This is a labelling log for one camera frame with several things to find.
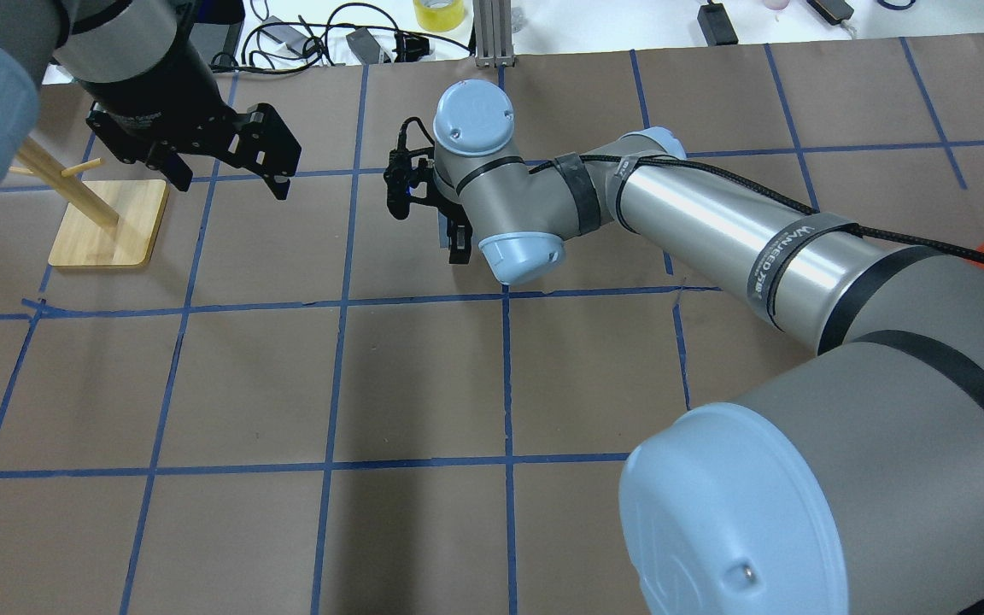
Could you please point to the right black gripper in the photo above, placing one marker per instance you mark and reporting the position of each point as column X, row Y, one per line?
column 460, row 243

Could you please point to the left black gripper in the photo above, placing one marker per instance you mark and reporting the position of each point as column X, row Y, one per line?
column 156, row 91

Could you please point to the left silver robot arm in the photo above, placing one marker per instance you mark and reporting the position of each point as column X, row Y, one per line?
column 94, row 41

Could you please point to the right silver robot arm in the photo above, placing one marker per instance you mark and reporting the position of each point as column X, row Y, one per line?
column 852, row 484

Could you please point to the wooden cup rack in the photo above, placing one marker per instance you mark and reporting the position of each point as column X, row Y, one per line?
column 108, row 224

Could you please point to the yellow tape roll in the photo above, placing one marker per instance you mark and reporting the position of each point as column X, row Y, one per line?
column 439, row 16

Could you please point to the aluminium frame post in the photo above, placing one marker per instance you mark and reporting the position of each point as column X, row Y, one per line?
column 493, row 34

